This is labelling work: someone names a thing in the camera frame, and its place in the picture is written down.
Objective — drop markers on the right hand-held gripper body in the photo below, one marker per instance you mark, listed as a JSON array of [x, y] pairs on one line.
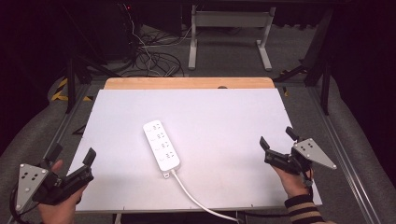
[[313, 152]]

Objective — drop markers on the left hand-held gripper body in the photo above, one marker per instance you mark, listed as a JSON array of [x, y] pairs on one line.
[[29, 180]]

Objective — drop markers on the white power strip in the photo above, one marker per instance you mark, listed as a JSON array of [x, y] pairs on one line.
[[160, 146]]

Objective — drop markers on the person's right hand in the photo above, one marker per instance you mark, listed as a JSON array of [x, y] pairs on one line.
[[294, 185]]

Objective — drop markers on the person's left hand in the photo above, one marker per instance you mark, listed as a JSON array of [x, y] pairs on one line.
[[60, 213]]

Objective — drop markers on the white board sheet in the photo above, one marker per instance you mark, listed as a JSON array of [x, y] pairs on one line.
[[218, 130]]

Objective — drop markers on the yellow black hazard tape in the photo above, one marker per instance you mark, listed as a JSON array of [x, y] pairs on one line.
[[60, 93]]

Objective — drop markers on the black angled metal stand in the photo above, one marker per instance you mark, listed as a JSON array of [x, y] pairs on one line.
[[323, 74]]

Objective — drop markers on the black tripod stand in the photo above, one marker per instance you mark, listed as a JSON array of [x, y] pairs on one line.
[[72, 81]]

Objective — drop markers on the black equipment box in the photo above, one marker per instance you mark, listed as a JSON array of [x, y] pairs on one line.
[[120, 28]]

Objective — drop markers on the aluminium floor rail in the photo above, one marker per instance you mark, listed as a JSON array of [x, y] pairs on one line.
[[345, 155], [59, 133]]

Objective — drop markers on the white metal stand frame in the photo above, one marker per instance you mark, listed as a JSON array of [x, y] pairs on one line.
[[230, 19]]

